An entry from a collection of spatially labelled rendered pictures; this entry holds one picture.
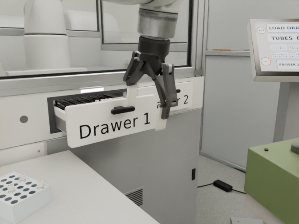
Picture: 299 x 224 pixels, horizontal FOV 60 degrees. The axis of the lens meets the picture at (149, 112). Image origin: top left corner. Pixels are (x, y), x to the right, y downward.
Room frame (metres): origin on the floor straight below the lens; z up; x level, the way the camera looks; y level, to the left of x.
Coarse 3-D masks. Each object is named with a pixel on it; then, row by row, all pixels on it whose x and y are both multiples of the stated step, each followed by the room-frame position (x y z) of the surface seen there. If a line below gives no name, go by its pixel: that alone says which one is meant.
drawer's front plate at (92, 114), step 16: (144, 96) 0.78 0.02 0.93; (80, 112) 0.65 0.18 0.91; (96, 112) 0.68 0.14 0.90; (128, 112) 0.74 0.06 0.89; (144, 112) 0.77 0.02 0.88; (96, 128) 0.67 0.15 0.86; (112, 128) 0.70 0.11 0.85; (128, 128) 0.74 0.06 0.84; (144, 128) 0.77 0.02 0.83; (80, 144) 0.64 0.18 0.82
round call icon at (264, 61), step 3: (261, 57) 1.11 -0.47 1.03; (264, 57) 1.11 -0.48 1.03; (267, 57) 1.11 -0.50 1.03; (270, 57) 1.11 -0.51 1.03; (261, 60) 1.10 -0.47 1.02; (264, 60) 1.10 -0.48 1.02; (267, 60) 1.10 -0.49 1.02; (270, 60) 1.10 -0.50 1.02; (261, 63) 1.10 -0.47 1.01; (264, 63) 1.09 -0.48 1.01; (267, 63) 1.09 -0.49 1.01; (270, 63) 1.09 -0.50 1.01
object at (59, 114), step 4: (112, 96) 0.97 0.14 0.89; (116, 96) 0.95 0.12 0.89; (56, 108) 0.76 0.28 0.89; (56, 112) 0.75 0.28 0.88; (60, 112) 0.73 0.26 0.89; (64, 112) 0.71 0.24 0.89; (56, 116) 0.75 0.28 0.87; (60, 116) 0.73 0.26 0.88; (64, 116) 0.70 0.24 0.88; (56, 120) 0.75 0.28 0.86; (60, 120) 0.72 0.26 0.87; (64, 120) 0.70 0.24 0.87; (56, 124) 0.75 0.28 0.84; (60, 124) 0.73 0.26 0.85; (64, 124) 0.70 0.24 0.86; (60, 128) 0.73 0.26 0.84; (64, 128) 0.70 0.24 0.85; (64, 132) 0.71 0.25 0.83
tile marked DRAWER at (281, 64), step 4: (276, 60) 1.10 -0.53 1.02; (280, 60) 1.10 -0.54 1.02; (284, 60) 1.09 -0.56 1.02; (288, 60) 1.09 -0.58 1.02; (292, 60) 1.09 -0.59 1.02; (296, 60) 1.09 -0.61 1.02; (280, 64) 1.08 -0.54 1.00; (284, 64) 1.08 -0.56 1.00; (288, 64) 1.08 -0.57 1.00; (292, 64) 1.08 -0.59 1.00; (296, 64) 1.08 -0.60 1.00; (280, 68) 1.07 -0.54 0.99; (284, 68) 1.07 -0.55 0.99; (288, 68) 1.07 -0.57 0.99; (292, 68) 1.07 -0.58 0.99; (296, 68) 1.06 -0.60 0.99
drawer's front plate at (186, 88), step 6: (180, 84) 1.06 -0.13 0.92; (186, 84) 1.08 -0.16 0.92; (192, 84) 1.11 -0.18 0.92; (138, 90) 0.93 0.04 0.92; (144, 90) 0.95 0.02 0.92; (150, 90) 0.97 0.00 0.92; (156, 90) 0.98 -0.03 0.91; (186, 90) 1.08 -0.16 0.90; (192, 90) 1.11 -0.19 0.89; (180, 96) 1.06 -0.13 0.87; (186, 96) 1.09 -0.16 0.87; (180, 102) 1.06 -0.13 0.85; (186, 102) 1.09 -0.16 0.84; (174, 108) 1.04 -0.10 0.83; (180, 108) 1.06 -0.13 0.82
